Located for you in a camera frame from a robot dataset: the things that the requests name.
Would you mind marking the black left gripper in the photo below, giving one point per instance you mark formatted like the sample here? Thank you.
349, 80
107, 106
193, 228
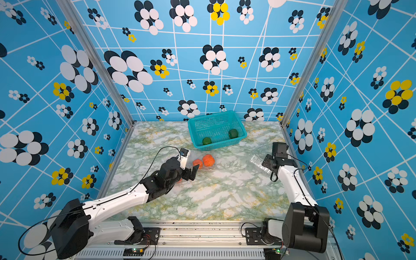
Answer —
188, 175

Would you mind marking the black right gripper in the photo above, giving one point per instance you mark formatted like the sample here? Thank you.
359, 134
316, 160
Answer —
267, 160

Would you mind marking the green fruit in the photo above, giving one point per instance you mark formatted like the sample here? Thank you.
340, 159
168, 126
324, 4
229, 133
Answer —
233, 134
207, 141

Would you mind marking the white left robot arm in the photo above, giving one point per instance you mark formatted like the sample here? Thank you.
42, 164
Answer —
80, 225

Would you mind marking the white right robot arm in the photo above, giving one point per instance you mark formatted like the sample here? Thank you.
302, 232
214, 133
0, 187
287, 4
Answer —
306, 224

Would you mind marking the teal plastic basket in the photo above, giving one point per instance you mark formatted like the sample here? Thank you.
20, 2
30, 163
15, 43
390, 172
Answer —
216, 126

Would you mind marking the green circuit board right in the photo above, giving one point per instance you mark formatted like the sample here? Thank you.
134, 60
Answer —
272, 254

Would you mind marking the green circuit board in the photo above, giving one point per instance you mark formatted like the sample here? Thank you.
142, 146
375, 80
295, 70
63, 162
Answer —
272, 254
133, 252

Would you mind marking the green circuit board left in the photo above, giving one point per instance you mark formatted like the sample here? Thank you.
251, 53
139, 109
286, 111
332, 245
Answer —
133, 252

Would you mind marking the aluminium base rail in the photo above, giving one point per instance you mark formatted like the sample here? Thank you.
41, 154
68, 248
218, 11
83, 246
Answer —
201, 241

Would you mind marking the aluminium corner post right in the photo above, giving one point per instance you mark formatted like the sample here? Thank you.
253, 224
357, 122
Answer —
336, 11

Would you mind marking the aluminium corner post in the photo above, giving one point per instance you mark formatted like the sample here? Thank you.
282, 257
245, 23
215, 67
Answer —
336, 11
70, 13

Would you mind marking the aluminium corner post left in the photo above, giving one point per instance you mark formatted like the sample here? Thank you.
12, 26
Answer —
70, 13

